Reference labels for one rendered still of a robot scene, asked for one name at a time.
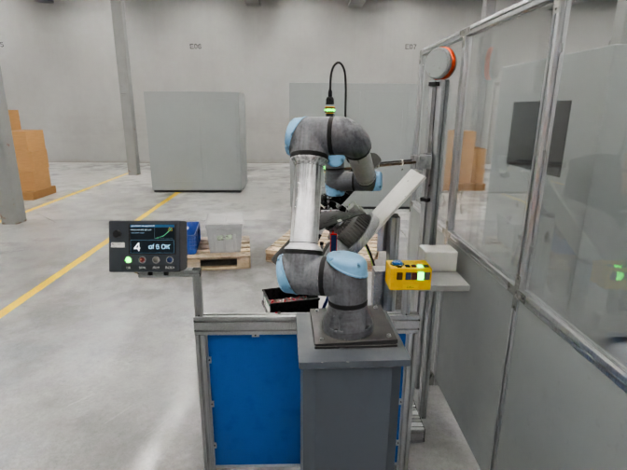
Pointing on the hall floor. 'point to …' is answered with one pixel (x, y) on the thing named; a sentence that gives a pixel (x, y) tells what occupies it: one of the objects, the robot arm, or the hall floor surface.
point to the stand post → (391, 258)
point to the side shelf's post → (426, 352)
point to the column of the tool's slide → (428, 217)
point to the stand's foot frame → (416, 426)
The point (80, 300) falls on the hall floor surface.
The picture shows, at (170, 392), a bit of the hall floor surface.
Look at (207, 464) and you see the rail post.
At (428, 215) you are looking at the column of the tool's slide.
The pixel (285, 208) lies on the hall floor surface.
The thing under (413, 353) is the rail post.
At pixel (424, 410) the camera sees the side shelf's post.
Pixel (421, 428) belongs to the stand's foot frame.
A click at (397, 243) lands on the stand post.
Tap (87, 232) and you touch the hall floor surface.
